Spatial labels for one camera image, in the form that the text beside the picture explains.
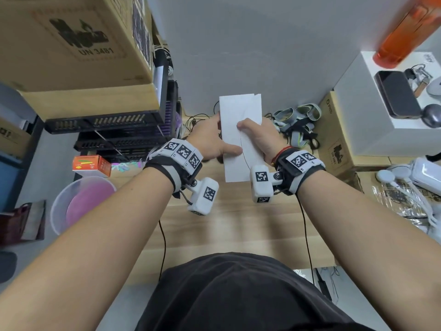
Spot person's right hand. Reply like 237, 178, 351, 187
237, 117, 292, 166

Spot person's left hand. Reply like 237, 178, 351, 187
186, 113, 243, 162

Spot white cardboard box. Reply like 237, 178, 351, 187
219, 94, 266, 183

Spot person's right forearm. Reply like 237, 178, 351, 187
296, 170, 441, 331

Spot person's left forearm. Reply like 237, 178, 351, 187
0, 167, 176, 331

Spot cardboard box with black print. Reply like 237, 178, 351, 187
317, 91, 392, 178

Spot tape-wrapped cardboard box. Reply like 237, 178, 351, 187
344, 167, 441, 245

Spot person's black clothing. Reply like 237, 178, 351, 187
136, 252, 376, 331

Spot brown cardboard box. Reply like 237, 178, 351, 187
0, 117, 34, 159

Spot marker-printed black wrist band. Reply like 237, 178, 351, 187
274, 148, 326, 196
143, 138, 204, 199

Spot purple ribbed plastic pieces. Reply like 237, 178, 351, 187
164, 99, 182, 138

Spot pile of colourful plastic clips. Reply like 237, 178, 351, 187
111, 161, 144, 171

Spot orange carton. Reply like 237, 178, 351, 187
72, 154, 112, 178

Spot black flat device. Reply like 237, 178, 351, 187
374, 70, 423, 120

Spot clear plastic bucket pink bottom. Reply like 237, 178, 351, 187
51, 176, 118, 237

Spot black power adapter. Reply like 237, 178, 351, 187
315, 268, 332, 301

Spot white rounded appliance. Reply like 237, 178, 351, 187
410, 157, 441, 197

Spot grey computer mouse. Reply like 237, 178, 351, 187
422, 103, 441, 129

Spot orange round object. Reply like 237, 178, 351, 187
373, 0, 441, 69

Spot dark red dustpan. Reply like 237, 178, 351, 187
0, 200, 46, 247

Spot dark grey rounded object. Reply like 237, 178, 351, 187
0, 251, 18, 284

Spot red string bracelet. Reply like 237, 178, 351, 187
271, 146, 293, 166

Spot pile of grey green straps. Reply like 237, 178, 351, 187
272, 103, 323, 150

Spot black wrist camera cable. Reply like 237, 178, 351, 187
296, 194, 316, 285
158, 220, 167, 281

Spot metal key ring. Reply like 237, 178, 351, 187
405, 63, 434, 99

